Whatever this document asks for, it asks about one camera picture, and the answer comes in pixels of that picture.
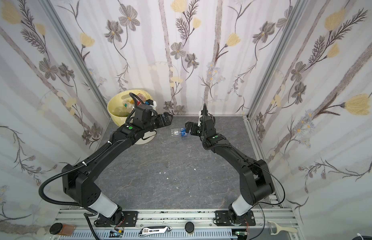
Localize black round knob centre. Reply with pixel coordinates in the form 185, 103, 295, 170
185, 222, 195, 234

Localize red orange tea bottle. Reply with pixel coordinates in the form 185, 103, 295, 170
137, 93, 147, 104

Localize white peeler tool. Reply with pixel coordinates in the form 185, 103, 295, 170
268, 221, 298, 236

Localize clear bottle blue label top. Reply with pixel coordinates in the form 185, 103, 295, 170
171, 128, 188, 138

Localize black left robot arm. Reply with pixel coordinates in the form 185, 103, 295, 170
38, 93, 174, 219

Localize black round knob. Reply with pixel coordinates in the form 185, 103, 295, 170
49, 223, 63, 235
185, 222, 195, 234

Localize white bin with yellow liner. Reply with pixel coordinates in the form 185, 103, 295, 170
108, 89, 153, 127

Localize black round knob left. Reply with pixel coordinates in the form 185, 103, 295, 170
49, 223, 63, 235

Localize silver adjustable wrench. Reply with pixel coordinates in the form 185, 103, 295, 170
139, 226, 172, 238

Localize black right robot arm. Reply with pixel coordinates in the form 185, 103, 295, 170
185, 105, 275, 219

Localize aluminium mounting rail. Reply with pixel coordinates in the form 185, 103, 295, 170
49, 207, 303, 240

